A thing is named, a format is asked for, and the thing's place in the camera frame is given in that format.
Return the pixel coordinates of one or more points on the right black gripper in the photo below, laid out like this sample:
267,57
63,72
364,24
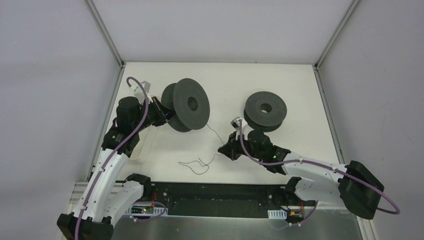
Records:
231,149

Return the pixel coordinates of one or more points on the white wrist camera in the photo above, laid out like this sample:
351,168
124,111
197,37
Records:
238,123
139,88

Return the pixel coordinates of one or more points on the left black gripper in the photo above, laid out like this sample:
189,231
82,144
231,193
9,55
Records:
160,114

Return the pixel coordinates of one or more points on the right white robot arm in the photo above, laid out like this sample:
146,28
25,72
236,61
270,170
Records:
351,185

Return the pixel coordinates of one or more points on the black spool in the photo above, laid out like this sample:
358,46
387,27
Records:
190,104
265,111

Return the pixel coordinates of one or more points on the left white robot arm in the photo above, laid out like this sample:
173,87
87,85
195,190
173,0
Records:
96,213

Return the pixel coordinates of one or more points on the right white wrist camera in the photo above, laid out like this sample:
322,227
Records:
238,123

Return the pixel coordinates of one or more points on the right white cable duct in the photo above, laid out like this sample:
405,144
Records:
277,214

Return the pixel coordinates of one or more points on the white plastic tray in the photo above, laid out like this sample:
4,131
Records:
139,142

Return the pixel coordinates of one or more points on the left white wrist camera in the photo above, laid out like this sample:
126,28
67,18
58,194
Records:
139,88

